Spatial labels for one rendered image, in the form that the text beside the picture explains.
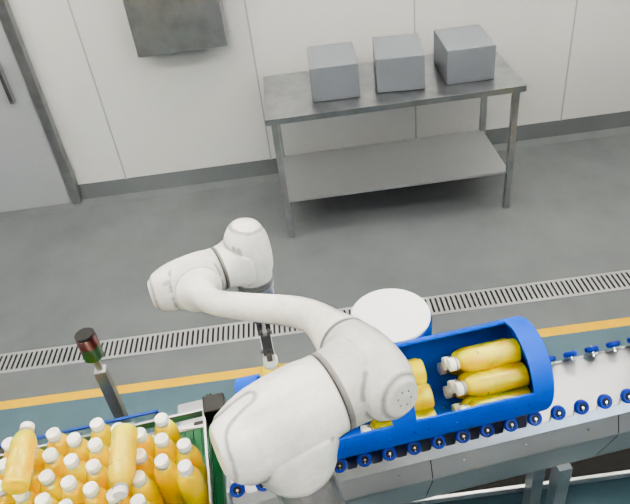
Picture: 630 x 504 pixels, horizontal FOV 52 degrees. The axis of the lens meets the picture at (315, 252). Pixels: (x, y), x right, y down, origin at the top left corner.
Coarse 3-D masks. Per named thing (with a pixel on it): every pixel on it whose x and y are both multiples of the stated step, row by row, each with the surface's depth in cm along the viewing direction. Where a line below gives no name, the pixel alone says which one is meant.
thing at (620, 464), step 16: (576, 464) 268; (592, 464) 268; (608, 464) 267; (624, 464) 266; (512, 480) 266; (544, 480) 264; (576, 480) 263; (592, 480) 264; (448, 496) 263; (464, 496) 264; (480, 496) 265
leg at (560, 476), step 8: (568, 464) 216; (552, 472) 221; (560, 472) 215; (568, 472) 216; (552, 480) 222; (560, 480) 218; (568, 480) 219; (552, 488) 224; (560, 488) 221; (552, 496) 225; (560, 496) 224
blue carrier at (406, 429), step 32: (512, 320) 189; (416, 352) 200; (448, 352) 203; (544, 352) 179; (544, 384) 179; (448, 416) 177; (480, 416) 180; (512, 416) 184; (352, 448) 177; (384, 448) 183
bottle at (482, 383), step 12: (480, 372) 185; (492, 372) 184; (504, 372) 184; (516, 372) 183; (468, 384) 183; (480, 384) 182; (492, 384) 182; (504, 384) 183; (516, 384) 183; (528, 384) 185; (480, 396) 184
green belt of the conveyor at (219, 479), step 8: (184, 432) 210; (192, 432) 209; (200, 432) 209; (208, 432) 209; (192, 440) 207; (200, 440) 206; (200, 448) 204; (216, 464) 199; (216, 472) 197; (216, 480) 194; (224, 480) 197; (216, 488) 192; (224, 488) 194; (216, 496) 190; (224, 496) 192
